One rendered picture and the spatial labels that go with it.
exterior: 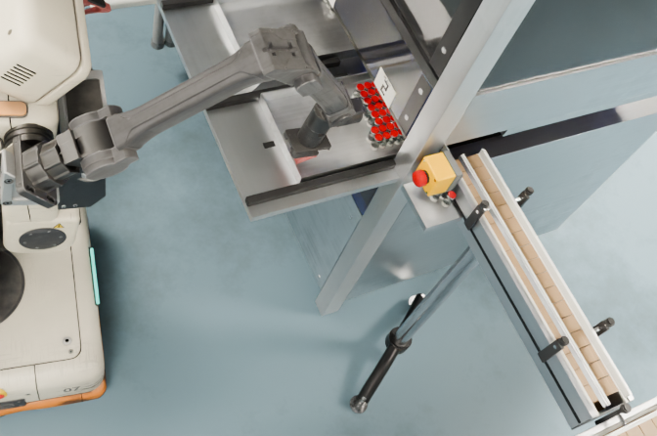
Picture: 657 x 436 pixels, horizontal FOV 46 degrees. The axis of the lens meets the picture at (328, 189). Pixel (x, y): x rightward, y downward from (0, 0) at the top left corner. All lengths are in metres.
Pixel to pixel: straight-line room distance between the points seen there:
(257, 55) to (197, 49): 0.82
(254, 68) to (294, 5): 0.99
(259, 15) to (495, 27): 0.83
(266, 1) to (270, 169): 0.55
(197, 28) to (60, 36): 0.73
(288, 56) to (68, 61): 0.39
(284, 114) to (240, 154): 0.17
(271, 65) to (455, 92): 0.55
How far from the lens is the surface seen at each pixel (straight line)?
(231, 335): 2.61
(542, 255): 1.89
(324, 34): 2.17
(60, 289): 2.34
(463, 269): 2.09
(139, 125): 1.35
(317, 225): 2.49
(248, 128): 1.92
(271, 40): 1.26
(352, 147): 1.95
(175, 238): 2.73
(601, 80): 2.04
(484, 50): 1.58
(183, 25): 2.11
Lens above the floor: 2.42
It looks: 55 degrees down
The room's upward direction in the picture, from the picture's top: 25 degrees clockwise
